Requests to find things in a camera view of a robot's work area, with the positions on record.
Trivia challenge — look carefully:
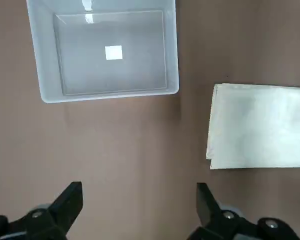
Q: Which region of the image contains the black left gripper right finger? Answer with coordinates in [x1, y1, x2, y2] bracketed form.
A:
[186, 182, 300, 240]

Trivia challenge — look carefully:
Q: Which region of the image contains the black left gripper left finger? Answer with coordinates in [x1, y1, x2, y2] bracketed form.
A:
[0, 181, 84, 240]

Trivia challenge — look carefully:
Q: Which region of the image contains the cream tablecloth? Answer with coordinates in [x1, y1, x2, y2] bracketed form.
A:
[205, 83, 300, 171]

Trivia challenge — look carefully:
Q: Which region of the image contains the clear plastic box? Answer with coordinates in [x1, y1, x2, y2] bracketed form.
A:
[25, 0, 180, 104]

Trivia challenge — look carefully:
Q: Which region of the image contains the white square sticker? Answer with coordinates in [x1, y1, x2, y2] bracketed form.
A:
[104, 45, 124, 61]

